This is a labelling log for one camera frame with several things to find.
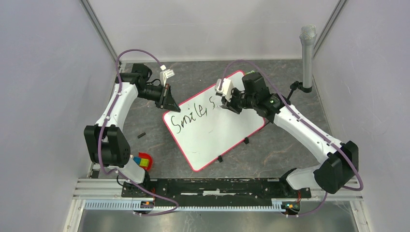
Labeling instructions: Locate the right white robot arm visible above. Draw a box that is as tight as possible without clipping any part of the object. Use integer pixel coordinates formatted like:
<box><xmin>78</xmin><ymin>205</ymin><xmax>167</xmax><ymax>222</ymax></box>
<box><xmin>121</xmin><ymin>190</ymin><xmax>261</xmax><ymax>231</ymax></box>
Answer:
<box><xmin>215</xmin><ymin>72</ymin><xmax>359</xmax><ymax>197</ymax></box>

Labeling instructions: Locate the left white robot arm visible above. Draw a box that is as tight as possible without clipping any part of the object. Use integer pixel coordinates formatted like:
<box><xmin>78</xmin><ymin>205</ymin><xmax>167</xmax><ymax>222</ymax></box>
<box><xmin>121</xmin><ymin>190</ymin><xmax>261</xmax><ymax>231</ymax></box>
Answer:
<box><xmin>84</xmin><ymin>63</ymin><xmax>181</xmax><ymax>197</ymax></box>

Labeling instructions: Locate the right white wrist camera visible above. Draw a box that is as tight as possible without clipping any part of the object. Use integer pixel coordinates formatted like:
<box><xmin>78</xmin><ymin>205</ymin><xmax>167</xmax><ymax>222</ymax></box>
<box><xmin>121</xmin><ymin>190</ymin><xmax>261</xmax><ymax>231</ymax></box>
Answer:
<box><xmin>215</xmin><ymin>78</ymin><xmax>234</xmax><ymax>102</ymax></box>

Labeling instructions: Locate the silver microphone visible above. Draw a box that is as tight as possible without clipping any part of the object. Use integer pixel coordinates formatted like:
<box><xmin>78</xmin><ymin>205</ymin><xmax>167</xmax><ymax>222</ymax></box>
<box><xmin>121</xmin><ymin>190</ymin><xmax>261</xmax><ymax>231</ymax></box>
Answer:
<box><xmin>299</xmin><ymin>24</ymin><xmax>317</xmax><ymax>93</ymax></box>

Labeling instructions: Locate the red bowl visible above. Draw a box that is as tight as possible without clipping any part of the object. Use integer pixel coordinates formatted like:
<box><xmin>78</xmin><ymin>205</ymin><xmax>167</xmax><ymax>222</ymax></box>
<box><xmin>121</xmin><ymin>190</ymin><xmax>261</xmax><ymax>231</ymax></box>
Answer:
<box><xmin>133</xmin><ymin>152</ymin><xmax>153</xmax><ymax>171</ymax></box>

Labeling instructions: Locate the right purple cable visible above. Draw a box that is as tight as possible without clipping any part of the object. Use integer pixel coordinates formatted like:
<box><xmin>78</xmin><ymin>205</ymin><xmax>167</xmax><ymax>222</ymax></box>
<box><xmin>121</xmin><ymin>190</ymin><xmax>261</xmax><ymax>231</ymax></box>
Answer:
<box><xmin>221</xmin><ymin>59</ymin><xmax>364</xmax><ymax>218</ymax></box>

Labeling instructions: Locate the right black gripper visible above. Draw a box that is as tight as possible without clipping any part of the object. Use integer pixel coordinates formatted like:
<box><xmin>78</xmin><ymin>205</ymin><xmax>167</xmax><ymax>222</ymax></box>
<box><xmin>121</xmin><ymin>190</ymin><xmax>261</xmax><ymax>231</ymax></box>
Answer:
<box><xmin>221</xmin><ymin>87</ymin><xmax>257</xmax><ymax>115</ymax></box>

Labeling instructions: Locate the colourful block toy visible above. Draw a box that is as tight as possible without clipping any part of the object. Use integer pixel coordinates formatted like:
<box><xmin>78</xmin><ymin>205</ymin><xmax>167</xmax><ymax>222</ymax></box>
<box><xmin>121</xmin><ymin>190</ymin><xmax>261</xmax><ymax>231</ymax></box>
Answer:
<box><xmin>133</xmin><ymin>157</ymin><xmax>150</xmax><ymax>169</ymax></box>

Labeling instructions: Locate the pink framed whiteboard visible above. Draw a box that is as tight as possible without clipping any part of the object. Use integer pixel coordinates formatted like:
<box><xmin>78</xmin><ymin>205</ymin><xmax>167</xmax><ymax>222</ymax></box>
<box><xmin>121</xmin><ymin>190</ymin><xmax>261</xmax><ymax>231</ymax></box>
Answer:
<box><xmin>162</xmin><ymin>85</ymin><xmax>265</xmax><ymax>172</ymax></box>

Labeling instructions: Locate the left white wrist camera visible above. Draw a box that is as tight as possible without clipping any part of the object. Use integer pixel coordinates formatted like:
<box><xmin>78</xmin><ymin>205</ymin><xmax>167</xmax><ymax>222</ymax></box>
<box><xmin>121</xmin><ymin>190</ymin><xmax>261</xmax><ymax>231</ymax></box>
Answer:
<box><xmin>160</xmin><ymin>65</ymin><xmax>175</xmax><ymax>86</ymax></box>

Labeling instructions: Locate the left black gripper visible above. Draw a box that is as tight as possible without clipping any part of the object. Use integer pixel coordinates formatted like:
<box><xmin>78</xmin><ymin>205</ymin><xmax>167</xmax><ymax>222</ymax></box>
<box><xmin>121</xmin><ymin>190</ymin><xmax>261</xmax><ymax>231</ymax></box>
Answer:
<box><xmin>137</xmin><ymin>83</ymin><xmax>181</xmax><ymax>113</ymax></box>

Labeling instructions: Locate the black marker cap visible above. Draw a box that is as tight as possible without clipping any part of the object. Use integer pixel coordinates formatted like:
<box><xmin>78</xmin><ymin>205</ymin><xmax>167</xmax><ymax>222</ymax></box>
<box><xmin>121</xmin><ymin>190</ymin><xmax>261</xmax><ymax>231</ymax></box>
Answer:
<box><xmin>137</xmin><ymin>132</ymin><xmax>146</xmax><ymax>139</ymax></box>

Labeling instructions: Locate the aluminium toothed rail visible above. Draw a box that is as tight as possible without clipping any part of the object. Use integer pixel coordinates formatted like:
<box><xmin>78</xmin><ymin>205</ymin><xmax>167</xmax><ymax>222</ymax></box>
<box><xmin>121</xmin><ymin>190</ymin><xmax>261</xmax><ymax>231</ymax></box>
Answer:
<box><xmin>84</xmin><ymin>197</ymin><xmax>302</xmax><ymax>212</ymax></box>

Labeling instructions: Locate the purple cable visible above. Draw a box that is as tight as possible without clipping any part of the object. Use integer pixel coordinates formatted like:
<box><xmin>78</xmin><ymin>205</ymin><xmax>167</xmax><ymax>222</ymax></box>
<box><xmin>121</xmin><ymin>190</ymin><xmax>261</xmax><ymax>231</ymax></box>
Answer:
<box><xmin>97</xmin><ymin>49</ymin><xmax>180</xmax><ymax>218</ymax></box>
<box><xmin>221</xmin><ymin>59</ymin><xmax>364</xmax><ymax>218</ymax></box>

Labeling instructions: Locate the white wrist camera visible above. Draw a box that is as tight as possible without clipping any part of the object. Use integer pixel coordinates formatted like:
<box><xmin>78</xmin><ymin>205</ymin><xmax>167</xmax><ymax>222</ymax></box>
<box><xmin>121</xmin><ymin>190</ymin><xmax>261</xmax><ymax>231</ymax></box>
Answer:
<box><xmin>160</xmin><ymin>65</ymin><xmax>175</xmax><ymax>86</ymax></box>
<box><xmin>215</xmin><ymin>78</ymin><xmax>234</xmax><ymax>102</ymax></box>

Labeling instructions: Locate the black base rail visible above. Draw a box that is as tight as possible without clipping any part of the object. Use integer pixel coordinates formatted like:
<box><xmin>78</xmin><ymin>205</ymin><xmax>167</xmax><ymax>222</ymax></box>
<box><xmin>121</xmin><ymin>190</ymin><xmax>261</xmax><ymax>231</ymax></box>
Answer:
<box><xmin>121</xmin><ymin>178</ymin><xmax>311</xmax><ymax>208</ymax></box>

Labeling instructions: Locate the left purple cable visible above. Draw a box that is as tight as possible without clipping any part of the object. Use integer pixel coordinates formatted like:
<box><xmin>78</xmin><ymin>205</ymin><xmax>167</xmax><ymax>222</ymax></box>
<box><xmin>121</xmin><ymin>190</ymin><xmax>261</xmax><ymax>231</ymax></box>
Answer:
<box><xmin>97</xmin><ymin>49</ymin><xmax>180</xmax><ymax>218</ymax></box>

